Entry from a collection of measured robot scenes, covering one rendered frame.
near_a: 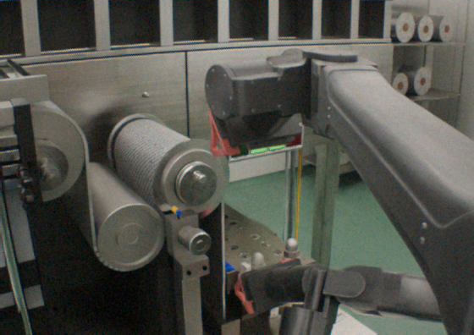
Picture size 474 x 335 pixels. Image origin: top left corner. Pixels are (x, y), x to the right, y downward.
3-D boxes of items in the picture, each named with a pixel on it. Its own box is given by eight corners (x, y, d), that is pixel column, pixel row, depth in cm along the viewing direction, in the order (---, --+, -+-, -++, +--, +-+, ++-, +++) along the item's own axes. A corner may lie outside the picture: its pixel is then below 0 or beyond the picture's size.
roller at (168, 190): (164, 220, 79) (163, 154, 75) (116, 175, 99) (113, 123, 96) (223, 208, 85) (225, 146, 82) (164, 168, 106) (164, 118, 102)
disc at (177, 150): (154, 228, 79) (152, 144, 75) (153, 227, 79) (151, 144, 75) (228, 213, 87) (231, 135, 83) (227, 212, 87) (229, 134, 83)
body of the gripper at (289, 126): (295, 139, 63) (326, 111, 57) (229, 151, 57) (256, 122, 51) (278, 96, 64) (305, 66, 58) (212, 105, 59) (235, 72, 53)
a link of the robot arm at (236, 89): (361, 136, 48) (365, 53, 45) (274, 160, 42) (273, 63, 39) (289, 113, 58) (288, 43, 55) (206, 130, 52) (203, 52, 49)
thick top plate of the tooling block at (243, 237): (252, 309, 92) (253, 283, 90) (168, 233, 124) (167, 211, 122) (314, 284, 100) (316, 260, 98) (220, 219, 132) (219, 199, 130)
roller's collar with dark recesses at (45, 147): (25, 195, 60) (19, 150, 58) (19, 182, 65) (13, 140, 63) (71, 186, 64) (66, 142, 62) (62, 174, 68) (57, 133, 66)
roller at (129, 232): (101, 277, 76) (93, 212, 72) (66, 221, 96) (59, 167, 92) (167, 260, 82) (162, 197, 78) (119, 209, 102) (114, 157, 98)
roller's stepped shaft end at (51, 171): (43, 196, 56) (40, 172, 55) (35, 182, 61) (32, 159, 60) (68, 191, 58) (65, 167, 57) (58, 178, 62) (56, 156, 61)
